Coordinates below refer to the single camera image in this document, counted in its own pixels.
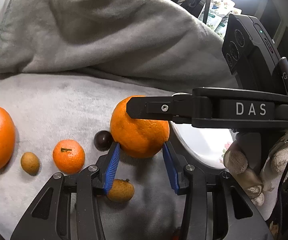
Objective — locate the floral white plate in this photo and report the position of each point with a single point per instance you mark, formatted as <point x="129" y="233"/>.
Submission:
<point x="206" y="145"/>

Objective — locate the dark plum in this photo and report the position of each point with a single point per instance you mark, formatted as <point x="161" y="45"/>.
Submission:
<point x="103" y="140"/>

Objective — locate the grey blanket on backrest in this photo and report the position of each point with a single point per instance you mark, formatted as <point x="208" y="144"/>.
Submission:
<point x="148" y="42"/>

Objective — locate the small brown longan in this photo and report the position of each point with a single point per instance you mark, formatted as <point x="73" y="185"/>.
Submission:
<point x="30" y="163"/>

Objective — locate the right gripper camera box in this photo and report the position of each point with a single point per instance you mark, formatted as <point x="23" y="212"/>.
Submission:
<point x="251" y="55"/>

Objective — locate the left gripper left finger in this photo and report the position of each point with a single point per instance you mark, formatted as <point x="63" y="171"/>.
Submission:
<point x="107" y="165"/>

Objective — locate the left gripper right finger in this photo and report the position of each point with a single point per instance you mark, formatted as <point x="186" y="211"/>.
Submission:
<point x="175" y="164"/>

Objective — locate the right gloved hand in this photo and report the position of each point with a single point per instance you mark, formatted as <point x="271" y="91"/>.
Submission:
<point x="257" y="185"/>

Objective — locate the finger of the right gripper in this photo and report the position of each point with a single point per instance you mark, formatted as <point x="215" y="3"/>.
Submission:
<point x="178" y="108"/>

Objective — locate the speckled brown yellow fruit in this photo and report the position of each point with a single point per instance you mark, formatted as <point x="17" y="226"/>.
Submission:
<point x="121" y="191"/>

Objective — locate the large orange with stem mark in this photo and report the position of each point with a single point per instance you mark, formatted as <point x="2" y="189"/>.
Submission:
<point x="138" y="138"/>

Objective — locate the medium tangerine with stem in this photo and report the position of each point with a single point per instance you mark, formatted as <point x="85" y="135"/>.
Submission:
<point x="69" y="156"/>

